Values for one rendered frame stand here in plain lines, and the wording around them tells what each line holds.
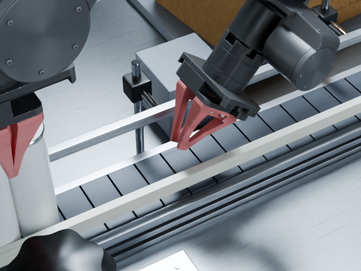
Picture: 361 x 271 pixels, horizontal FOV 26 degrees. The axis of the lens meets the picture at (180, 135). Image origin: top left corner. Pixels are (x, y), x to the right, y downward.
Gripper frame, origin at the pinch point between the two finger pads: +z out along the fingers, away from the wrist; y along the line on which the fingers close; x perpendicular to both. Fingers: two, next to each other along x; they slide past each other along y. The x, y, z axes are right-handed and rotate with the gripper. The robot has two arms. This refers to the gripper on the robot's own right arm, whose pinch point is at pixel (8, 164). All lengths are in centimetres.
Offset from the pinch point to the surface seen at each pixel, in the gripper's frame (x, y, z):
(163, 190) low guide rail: 14.4, 21.1, 28.2
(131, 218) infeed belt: 14.9, 16.8, 31.1
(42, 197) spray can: 17.0, 7.2, 23.6
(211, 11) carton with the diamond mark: 42, 46, 27
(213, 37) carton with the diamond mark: 41, 46, 32
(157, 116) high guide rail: 21.5, 24.7, 23.4
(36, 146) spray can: 17.0, 7.6, 15.8
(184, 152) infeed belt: 20.9, 28.2, 31.0
